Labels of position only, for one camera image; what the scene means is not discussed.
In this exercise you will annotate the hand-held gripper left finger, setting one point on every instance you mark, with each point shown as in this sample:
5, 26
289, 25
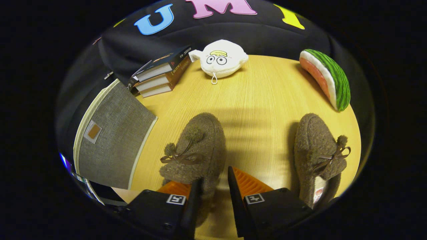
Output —
195, 206

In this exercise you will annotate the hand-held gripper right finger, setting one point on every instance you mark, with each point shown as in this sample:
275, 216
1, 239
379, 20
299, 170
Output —
238, 206

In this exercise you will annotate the brown fuzzy shoe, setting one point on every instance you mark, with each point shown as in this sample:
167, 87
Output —
203, 140
313, 140

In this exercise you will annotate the grey fabric storage box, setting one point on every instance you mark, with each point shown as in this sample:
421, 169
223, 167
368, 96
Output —
116, 150

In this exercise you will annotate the brown cover book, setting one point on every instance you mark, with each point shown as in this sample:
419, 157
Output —
176, 71
156, 90

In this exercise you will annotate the white cover book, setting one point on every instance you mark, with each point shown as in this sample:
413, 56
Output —
132, 84

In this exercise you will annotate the bright screen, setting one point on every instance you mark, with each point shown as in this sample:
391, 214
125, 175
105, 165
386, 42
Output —
64, 161

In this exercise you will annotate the dark cover book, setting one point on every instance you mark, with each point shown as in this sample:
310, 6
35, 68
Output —
163, 61

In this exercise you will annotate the white plush toy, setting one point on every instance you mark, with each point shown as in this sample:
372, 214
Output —
227, 50

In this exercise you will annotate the silver clip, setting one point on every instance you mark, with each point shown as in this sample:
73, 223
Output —
108, 75

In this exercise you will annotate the watermelon slice plush toy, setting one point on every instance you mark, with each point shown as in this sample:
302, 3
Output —
333, 76

